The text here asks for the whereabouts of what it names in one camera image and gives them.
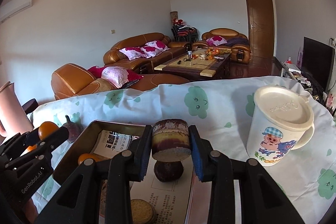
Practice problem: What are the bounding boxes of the white air conditioner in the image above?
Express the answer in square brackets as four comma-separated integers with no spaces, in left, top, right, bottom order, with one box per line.
[0,0,33,23]

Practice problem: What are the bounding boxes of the small orange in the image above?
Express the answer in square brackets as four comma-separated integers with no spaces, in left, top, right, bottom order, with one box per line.
[77,153,106,165]

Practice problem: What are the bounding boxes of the round biscuit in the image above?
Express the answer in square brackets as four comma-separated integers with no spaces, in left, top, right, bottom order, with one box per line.
[131,199,157,224]

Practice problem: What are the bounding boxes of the pink floral cushion left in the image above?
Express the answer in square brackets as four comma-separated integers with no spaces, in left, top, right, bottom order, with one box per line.
[119,47,147,61]

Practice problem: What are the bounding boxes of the wooden coffee table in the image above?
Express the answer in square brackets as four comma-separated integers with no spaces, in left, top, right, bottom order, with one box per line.
[154,48,231,81]

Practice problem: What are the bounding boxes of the cloud print tablecloth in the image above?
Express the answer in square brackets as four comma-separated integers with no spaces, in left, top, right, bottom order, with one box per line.
[30,76,335,223]

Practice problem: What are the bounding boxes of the pink floral cushion far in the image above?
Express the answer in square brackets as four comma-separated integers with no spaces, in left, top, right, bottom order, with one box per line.
[206,36,227,47]

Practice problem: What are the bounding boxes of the large purple round fruit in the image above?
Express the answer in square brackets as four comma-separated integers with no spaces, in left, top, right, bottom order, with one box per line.
[62,115,83,143]

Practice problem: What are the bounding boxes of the black television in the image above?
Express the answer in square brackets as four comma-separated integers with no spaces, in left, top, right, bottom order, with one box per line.
[301,37,335,92]

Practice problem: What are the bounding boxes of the layered cake slice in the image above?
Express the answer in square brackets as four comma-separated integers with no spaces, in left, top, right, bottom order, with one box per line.
[152,119,191,162]

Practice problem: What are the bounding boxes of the pink floral cushion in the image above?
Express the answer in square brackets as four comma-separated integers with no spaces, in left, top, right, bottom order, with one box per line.
[119,47,147,61]
[206,36,227,47]
[140,40,169,58]

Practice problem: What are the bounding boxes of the brown leather armchair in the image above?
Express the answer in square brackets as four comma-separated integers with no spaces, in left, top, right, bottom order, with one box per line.
[192,28,251,64]
[51,63,189,100]

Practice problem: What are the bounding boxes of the pink biscuit tin box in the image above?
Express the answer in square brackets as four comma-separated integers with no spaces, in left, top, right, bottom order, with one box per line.
[47,119,212,223]

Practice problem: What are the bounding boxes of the large orange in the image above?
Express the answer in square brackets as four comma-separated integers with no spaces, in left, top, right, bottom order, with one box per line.
[38,121,59,140]

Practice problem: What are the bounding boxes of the brown leather three-seat sofa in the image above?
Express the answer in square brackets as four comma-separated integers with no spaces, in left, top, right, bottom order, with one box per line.
[103,32,190,73]

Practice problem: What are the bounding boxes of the brown wooden door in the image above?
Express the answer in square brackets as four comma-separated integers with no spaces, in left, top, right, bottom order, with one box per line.
[246,0,274,59]

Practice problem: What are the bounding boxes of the pink floral cushion right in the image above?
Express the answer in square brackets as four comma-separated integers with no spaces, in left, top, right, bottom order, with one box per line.
[140,40,169,58]

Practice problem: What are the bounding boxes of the pink pillow on armchair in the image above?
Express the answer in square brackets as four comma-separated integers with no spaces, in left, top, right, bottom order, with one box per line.
[101,67,129,88]

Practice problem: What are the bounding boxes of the stacked dark chairs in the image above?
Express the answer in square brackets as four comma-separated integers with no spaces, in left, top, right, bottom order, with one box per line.
[171,19,199,43]

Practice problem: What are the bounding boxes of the pink electric kettle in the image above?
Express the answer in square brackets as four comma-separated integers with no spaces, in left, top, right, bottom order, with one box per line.
[0,81,34,138]

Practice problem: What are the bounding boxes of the brown leather armchair near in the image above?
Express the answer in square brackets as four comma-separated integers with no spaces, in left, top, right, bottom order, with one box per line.
[51,63,189,100]

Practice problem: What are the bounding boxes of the paper leaflet in tin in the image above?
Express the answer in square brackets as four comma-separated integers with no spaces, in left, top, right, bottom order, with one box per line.
[92,130,193,223]

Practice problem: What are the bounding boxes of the white cartoon pig mug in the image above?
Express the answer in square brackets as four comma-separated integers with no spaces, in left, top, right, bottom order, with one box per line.
[246,86,315,166]

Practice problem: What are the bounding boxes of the brown leather armchair far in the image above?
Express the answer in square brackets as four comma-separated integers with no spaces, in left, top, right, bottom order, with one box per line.
[192,28,251,64]

